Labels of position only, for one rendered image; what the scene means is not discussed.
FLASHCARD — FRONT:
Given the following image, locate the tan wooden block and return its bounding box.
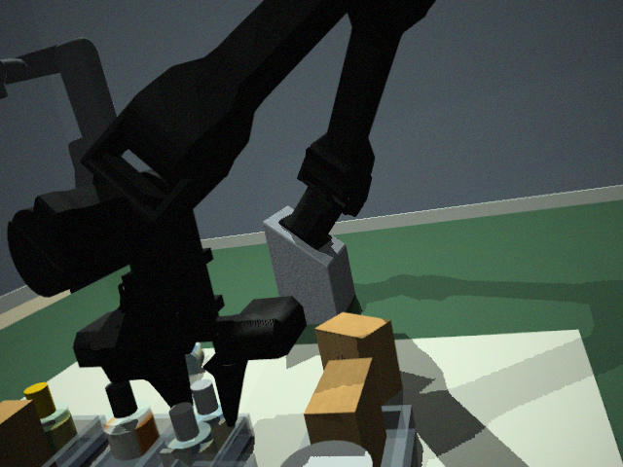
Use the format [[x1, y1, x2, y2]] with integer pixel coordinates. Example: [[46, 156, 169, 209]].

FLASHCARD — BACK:
[[314, 312, 403, 405]]

